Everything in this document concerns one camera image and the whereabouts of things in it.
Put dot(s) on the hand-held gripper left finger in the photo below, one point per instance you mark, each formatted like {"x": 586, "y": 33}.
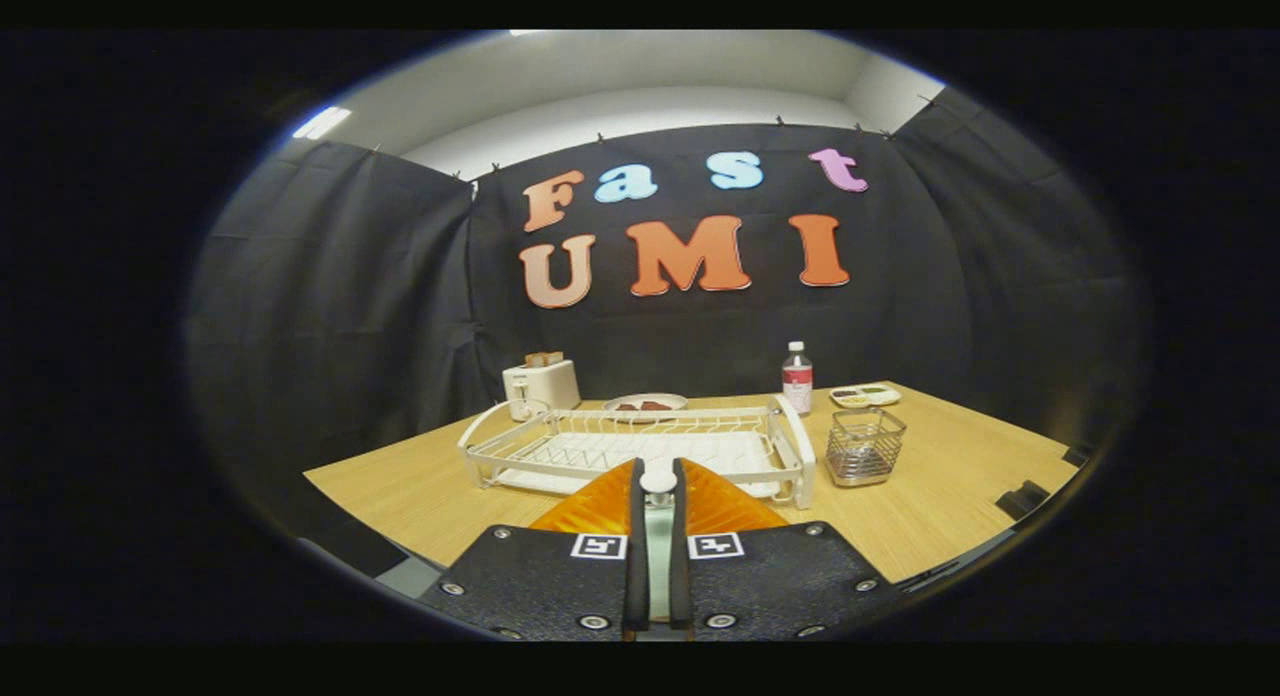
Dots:
{"x": 637, "y": 556}

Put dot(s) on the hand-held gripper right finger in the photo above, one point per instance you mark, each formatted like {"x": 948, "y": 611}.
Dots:
{"x": 680, "y": 556}

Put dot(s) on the light green plate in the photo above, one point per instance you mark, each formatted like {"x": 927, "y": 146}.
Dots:
{"x": 658, "y": 566}

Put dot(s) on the small white plate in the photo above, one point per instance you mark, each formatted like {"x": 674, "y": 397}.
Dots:
{"x": 645, "y": 397}

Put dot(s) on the white divided condiment dish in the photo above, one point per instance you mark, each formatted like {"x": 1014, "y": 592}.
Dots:
{"x": 866, "y": 396}

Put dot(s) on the white toaster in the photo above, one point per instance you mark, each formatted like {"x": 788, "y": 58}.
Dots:
{"x": 545, "y": 388}

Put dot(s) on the clear plastic bottle red label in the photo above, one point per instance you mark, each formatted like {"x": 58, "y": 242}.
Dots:
{"x": 797, "y": 381}

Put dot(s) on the toast slice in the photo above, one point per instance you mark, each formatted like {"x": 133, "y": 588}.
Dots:
{"x": 543, "y": 359}

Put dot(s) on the small dark block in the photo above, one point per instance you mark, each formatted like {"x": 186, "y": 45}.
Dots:
{"x": 1022, "y": 500}

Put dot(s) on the black backdrop cloth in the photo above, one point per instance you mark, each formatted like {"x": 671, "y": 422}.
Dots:
{"x": 950, "y": 326}

